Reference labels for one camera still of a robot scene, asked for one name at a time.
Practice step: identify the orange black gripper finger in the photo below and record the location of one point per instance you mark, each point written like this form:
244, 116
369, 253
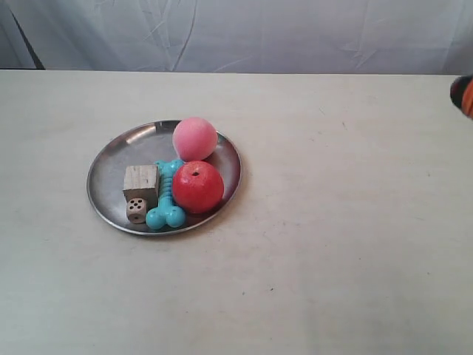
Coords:
461, 94

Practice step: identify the round silver metal plate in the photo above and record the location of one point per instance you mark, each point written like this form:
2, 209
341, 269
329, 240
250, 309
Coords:
146, 144

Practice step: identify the white backdrop curtain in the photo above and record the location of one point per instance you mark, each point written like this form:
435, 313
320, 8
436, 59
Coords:
407, 37

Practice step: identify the pink peach ball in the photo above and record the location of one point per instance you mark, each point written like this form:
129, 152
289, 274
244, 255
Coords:
194, 139

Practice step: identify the red toy apple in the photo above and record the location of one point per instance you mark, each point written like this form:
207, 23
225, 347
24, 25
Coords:
197, 187

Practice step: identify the turquoise rubber bone toy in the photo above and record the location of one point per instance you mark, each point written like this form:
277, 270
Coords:
166, 213

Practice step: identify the wooden cube block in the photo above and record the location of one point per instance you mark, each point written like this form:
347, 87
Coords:
142, 182

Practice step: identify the small wooden die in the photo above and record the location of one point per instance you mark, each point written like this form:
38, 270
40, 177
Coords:
136, 210

